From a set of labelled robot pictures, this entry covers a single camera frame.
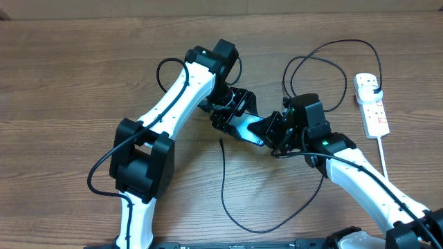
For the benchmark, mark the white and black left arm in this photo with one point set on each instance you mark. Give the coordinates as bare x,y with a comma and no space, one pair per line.
142,162

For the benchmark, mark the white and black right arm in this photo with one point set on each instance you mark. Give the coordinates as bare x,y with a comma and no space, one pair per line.
302,129

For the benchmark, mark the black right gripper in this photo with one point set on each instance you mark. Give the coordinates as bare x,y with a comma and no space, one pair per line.
268,128

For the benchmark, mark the white power strip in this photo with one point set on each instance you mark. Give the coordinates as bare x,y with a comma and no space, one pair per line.
373,115

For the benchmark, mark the white charger plug adapter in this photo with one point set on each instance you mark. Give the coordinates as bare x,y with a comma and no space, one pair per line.
365,94

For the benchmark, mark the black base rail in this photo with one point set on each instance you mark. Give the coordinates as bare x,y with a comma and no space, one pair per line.
242,245

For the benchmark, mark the blue Galaxy smartphone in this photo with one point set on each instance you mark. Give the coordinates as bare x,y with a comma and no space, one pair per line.
241,124

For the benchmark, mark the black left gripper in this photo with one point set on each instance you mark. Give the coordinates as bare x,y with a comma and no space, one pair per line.
243,95

